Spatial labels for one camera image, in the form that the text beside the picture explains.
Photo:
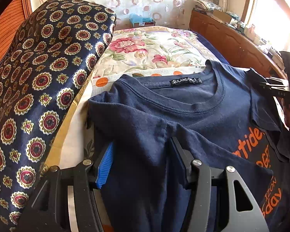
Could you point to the orange fruit print cloth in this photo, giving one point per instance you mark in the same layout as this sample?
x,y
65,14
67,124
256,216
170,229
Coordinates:
x,y
101,82

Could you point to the long wooden side cabinet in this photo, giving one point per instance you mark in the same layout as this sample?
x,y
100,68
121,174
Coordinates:
x,y
238,50

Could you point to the cardboard box on cabinet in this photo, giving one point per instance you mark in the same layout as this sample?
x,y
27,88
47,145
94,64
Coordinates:
x,y
222,16

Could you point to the navy blue bed sheet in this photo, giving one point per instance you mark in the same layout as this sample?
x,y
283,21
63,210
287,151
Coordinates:
x,y
211,48

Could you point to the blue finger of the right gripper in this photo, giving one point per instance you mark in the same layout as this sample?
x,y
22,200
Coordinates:
x,y
273,85

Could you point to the gold yellow folded cloth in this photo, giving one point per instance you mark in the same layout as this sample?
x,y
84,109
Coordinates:
x,y
56,153

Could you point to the navy blue printed t-shirt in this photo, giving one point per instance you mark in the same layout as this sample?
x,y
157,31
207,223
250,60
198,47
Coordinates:
x,y
218,115

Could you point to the folded patterned fabric stack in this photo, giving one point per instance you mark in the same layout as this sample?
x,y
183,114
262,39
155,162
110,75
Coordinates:
x,y
206,6

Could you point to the floral bed blanket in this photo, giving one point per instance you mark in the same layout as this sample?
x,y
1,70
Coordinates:
x,y
155,47

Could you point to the brown slatted wooden wardrobe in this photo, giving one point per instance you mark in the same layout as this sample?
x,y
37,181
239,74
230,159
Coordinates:
x,y
10,19

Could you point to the dark circle patterned folded cloth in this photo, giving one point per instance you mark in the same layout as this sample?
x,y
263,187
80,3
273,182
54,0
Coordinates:
x,y
52,54

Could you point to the window with wooden frame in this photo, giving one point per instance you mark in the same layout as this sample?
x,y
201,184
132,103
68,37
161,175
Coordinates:
x,y
265,20

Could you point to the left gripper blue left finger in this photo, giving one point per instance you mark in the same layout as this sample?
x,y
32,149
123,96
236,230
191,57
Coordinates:
x,y
47,208

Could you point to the teal box at headboard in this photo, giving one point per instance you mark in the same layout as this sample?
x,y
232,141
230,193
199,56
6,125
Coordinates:
x,y
139,21

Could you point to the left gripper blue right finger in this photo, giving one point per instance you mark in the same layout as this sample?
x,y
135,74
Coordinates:
x,y
236,208

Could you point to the person's right hand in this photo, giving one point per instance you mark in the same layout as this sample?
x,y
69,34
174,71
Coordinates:
x,y
286,110

